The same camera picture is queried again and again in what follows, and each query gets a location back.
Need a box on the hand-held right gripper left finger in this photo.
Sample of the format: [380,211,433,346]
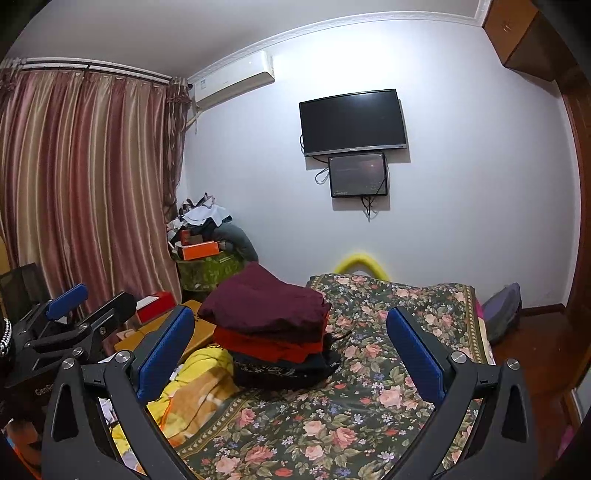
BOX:
[41,305,196,480]

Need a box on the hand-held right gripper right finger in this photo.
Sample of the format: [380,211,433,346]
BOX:
[386,306,539,480]

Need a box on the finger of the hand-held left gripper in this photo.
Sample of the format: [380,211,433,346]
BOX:
[46,283,89,320]
[69,291,138,357]

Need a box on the maroon button shirt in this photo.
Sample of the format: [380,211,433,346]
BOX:
[198,262,332,342]

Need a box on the wooden cabinet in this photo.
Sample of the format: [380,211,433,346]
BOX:
[113,300,218,365]

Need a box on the red box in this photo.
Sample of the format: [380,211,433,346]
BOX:
[136,291,174,324]

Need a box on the yellow printed blanket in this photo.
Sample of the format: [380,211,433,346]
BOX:
[111,346,237,462]

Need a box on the orange cloth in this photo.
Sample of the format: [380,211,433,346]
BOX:
[4,418,33,467]

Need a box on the floral bedspread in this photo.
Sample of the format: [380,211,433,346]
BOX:
[152,273,497,480]

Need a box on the green covered table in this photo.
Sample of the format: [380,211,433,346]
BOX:
[174,251,245,291]

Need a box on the folded red garment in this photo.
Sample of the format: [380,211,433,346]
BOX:
[212,318,331,364]

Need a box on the folded navy garment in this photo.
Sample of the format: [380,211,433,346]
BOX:
[231,339,345,372]

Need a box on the purple backpack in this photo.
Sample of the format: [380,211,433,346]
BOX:
[480,282,523,344]

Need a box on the folded black patterned garment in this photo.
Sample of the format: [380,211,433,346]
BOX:
[233,357,333,381]

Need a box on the orange box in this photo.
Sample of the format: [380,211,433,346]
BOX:
[178,240,220,260]

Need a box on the striped pink curtain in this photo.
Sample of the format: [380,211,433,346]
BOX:
[0,60,191,333]

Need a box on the yellow foam tube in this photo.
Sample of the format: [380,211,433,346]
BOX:
[333,251,387,280]

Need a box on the pile of clutter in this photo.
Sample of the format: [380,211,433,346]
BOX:
[167,194,259,264]

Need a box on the white air conditioner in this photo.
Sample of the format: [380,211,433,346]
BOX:
[187,50,276,110]

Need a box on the wooden wardrobe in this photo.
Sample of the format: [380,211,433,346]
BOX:
[482,0,568,84]

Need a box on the small wall monitor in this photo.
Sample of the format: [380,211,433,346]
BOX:
[328,151,389,199]

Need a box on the curtain rail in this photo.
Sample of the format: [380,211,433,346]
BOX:
[0,56,190,86]

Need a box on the black wall television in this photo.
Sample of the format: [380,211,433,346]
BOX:
[298,89,409,158]

